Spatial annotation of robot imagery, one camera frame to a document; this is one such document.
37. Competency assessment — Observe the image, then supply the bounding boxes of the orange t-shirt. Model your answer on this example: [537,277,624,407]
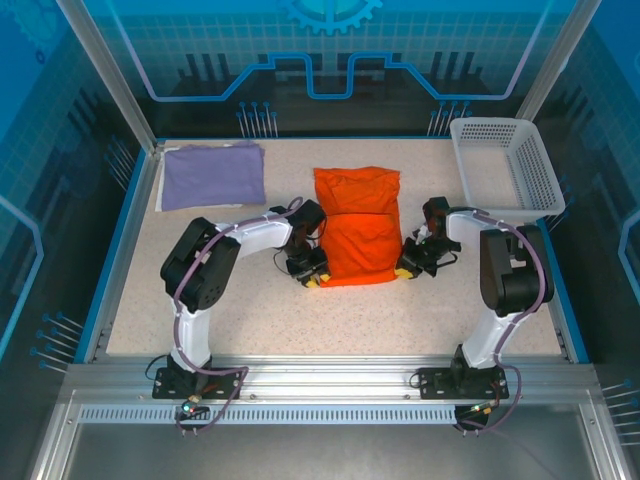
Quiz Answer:
[313,165,404,289]

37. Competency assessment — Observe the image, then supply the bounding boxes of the white perforated plastic basket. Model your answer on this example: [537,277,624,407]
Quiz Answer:
[449,117,567,221]

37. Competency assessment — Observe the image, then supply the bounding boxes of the folded purple t-shirt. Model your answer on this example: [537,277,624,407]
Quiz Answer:
[163,143,267,211]

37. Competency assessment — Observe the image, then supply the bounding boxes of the black connector with LED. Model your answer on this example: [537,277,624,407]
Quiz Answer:
[457,402,501,420]
[177,399,211,420]

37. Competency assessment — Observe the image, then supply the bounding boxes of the aluminium mounting rail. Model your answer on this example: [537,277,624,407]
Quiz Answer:
[64,353,599,404]

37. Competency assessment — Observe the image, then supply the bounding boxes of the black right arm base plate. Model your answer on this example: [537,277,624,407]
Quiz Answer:
[417,367,510,401]

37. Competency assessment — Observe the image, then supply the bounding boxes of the slotted grey cable duct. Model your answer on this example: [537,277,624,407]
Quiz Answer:
[78,404,459,425]

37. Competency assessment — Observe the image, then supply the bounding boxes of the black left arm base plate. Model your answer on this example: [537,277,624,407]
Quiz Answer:
[152,367,244,401]

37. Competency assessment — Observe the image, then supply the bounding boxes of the aluminium side rail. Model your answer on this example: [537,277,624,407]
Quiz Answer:
[534,214,591,365]
[82,144,164,364]

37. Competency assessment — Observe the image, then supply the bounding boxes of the aluminium frame post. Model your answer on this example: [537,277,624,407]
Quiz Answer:
[54,0,164,154]
[514,0,589,124]

